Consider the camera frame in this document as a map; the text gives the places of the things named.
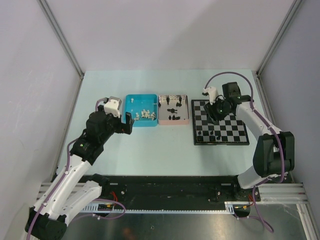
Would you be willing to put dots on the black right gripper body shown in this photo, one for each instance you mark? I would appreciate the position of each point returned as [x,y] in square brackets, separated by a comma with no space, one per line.
[218,109]

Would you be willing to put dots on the pink plastic tray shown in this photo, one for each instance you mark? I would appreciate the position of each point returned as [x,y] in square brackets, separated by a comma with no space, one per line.
[183,111]

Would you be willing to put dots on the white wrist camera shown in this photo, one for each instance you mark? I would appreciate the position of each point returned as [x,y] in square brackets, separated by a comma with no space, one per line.
[112,106]
[211,93]

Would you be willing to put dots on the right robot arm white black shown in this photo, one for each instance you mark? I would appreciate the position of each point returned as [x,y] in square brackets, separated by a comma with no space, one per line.
[274,153]

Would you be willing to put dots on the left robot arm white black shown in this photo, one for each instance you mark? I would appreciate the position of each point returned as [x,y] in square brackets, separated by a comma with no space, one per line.
[50,216]

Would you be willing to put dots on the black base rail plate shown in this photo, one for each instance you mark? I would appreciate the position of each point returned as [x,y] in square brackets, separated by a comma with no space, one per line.
[187,193]

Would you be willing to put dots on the aluminium frame post left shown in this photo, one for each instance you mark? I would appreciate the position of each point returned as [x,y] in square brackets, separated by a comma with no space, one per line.
[53,22]

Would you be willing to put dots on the aluminium frame post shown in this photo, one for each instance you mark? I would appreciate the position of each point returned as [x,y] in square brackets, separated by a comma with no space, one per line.
[284,27]
[53,22]

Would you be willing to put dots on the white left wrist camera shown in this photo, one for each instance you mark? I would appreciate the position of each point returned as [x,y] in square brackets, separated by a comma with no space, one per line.
[112,106]

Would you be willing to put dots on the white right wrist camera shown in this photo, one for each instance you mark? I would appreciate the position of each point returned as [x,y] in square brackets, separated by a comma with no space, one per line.
[211,93]

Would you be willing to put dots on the black chess pieces cluster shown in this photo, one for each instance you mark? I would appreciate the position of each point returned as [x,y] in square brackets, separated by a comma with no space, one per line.
[173,111]

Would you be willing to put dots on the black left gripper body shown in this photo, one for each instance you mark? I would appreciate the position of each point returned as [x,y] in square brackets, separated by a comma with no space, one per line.
[114,125]

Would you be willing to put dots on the grey cable duct strip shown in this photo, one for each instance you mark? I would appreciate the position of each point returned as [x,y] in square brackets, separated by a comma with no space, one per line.
[92,208]

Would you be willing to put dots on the black silver chessboard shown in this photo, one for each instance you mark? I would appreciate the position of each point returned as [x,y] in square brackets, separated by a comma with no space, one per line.
[231,130]

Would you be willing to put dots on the blue plastic tray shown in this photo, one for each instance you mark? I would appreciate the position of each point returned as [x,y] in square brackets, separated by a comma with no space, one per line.
[141,101]

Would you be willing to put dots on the aluminium frame post right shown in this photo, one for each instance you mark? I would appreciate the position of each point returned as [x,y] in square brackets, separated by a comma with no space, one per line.
[284,27]

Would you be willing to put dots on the white chess pieces cluster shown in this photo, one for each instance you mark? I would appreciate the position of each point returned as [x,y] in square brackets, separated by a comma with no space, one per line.
[145,114]

